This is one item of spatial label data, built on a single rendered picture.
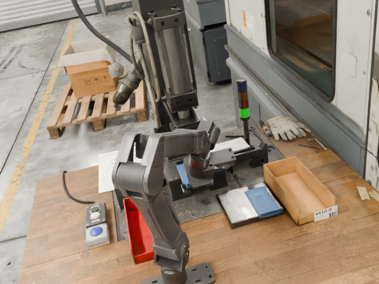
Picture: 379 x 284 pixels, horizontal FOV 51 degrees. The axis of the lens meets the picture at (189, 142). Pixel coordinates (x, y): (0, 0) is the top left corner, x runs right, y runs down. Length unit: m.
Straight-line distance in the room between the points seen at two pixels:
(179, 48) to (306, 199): 0.61
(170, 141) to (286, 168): 0.61
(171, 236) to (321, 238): 0.45
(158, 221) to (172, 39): 0.52
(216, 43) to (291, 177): 3.12
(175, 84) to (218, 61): 3.27
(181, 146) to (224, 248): 0.37
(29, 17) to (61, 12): 0.76
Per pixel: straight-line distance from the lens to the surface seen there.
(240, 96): 1.48
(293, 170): 1.44
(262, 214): 1.22
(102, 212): 1.38
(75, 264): 1.28
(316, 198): 1.33
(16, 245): 3.01
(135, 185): 0.83
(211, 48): 4.42
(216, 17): 4.36
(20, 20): 10.71
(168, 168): 1.40
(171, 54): 1.17
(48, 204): 1.58
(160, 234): 0.96
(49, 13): 10.56
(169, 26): 1.15
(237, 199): 1.32
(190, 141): 0.98
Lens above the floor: 1.74
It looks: 29 degrees down
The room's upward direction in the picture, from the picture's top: 10 degrees counter-clockwise
